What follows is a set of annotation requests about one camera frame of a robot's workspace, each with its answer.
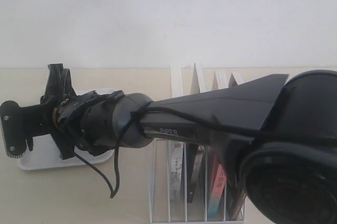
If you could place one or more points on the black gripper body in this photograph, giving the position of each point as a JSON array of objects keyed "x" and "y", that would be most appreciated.
[{"x": 64, "y": 105}]

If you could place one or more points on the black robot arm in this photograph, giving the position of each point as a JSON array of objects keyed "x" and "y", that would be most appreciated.
[{"x": 274, "y": 136}]

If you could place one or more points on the black spine book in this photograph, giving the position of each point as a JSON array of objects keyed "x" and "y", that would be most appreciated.
[{"x": 195, "y": 150}]

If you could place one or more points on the red and teal book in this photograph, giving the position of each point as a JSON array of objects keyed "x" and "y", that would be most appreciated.
[{"x": 216, "y": 174}]

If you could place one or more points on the dark brown gold-print book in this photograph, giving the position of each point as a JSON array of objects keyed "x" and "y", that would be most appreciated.
[{"x": 235, "y": 197}]

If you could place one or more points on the white rectangular tray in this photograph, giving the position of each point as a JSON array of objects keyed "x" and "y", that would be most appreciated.
[{"x": 45, "y": 154}]

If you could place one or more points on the white wire book rack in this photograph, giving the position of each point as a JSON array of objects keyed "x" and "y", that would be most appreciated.
[{"x": 167, "y": 186}]

